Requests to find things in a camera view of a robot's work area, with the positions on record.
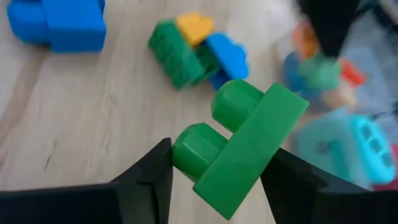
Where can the teal foam die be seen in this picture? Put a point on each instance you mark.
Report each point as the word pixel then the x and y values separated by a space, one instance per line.
pixel 367 146

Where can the tiny dark green brick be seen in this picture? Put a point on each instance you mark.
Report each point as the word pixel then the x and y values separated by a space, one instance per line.
pixel 209 60

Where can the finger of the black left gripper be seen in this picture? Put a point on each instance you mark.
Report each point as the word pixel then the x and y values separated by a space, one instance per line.
pixel 329 25

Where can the large blue toy block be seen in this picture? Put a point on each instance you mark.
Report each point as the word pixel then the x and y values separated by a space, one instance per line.
pixel 292 74

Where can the light green two-stud block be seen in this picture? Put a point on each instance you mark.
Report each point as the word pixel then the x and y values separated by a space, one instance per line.
pixel 248 155
pixel 320 74

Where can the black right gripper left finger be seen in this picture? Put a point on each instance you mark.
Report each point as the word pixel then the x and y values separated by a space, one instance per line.
pixel 146 196

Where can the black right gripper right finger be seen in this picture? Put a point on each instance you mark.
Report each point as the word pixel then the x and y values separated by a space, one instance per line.
pixel 292 193

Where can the blue rounded toy block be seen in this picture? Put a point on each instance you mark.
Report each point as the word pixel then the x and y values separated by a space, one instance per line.
pixel 228 57

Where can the red foam die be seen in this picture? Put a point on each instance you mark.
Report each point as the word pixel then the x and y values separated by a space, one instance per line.
pixel 388 186

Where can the small yellow toy block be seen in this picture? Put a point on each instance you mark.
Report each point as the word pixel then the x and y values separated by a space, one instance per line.
pixel 194 28

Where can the light blue stud block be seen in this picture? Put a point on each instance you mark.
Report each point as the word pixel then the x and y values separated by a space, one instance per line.
pixel 71 25

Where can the long dark green brick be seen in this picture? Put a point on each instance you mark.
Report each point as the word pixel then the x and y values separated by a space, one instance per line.
pixel 177 56

